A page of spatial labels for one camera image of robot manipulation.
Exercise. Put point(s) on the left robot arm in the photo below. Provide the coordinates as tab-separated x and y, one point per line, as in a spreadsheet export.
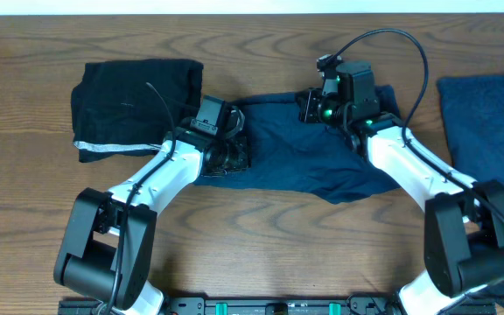
105	254

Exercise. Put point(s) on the dark blue shorts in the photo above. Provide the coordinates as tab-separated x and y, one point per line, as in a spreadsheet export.
289	155

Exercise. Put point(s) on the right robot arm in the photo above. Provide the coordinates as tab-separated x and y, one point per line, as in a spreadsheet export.
463	218

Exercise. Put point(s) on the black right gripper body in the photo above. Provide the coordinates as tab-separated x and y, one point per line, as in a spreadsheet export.
319	109

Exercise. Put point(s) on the folded black garment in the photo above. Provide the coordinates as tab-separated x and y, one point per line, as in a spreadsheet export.
127	107

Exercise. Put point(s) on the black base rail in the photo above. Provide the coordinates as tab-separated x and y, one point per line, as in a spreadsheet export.
355	305

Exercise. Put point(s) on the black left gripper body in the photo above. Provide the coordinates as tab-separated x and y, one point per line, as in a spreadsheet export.
232	157

